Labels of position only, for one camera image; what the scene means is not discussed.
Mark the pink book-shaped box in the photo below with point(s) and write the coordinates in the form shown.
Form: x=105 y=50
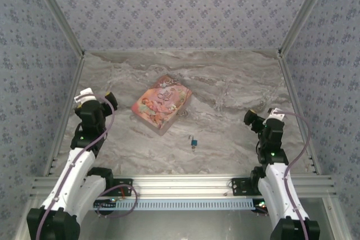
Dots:
x=160 y=105

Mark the small blue padlock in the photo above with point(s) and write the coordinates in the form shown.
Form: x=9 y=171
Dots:
x=194 y=142

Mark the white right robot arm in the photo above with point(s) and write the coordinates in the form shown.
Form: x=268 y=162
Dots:
x=278 y=183

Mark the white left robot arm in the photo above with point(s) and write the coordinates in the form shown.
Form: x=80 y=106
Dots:
x=70 y=181

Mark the right base circuit board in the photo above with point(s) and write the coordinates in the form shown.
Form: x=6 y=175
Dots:
x=260 y=205

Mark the base circuit board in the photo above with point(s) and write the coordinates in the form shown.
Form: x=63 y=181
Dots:
x=108 y=204
x=260 y=205

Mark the left base circuit board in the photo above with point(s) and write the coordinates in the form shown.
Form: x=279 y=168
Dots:
x=108 y=204

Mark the grey metal sheet panel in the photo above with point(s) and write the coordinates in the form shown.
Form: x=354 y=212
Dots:
x=182 y=226

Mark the aluminium table side rail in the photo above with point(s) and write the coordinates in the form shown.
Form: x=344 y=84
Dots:
x=75 y=82
x=289 y=82

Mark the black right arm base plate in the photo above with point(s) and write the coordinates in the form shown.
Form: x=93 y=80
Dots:
x=239 y=186

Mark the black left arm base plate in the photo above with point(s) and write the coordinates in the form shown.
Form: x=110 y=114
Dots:
x=123 y=185

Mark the aluminium mounting rail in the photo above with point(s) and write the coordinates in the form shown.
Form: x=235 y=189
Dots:
x=182 y=185

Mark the aluminium frame post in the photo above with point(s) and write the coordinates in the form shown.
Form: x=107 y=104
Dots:
x=58 y=12
x=304 y=12

